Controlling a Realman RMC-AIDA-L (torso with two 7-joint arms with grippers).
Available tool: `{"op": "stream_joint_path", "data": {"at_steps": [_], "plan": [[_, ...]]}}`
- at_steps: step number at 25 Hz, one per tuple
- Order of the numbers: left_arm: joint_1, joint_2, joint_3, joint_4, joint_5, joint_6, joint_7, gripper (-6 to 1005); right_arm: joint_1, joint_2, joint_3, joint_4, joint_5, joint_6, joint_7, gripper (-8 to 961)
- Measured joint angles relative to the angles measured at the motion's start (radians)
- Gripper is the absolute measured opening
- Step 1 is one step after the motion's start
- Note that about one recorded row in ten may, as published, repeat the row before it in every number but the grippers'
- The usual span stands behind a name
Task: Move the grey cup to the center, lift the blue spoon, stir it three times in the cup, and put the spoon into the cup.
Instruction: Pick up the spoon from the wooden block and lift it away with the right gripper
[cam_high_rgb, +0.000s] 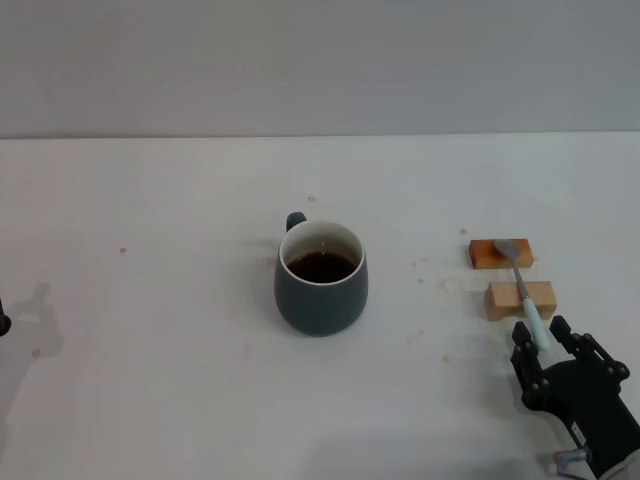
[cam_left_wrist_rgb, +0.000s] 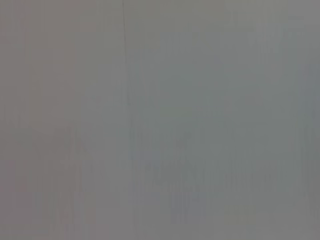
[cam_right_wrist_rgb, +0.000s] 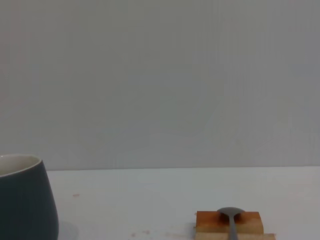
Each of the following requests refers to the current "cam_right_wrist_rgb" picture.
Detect metal spoon light blue handle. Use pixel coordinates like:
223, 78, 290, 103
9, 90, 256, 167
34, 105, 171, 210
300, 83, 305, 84
216, 206, 247, 240

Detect dark grey coffee mug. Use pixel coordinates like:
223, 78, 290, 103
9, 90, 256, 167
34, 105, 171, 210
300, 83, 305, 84
0, 153, 60, 240

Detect orange stained wooden block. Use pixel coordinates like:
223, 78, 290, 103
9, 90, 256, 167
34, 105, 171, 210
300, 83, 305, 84
194, 210, 265, 235

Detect light wooden notched block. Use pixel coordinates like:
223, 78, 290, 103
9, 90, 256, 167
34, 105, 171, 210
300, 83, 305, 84
194, 232, 277, 240

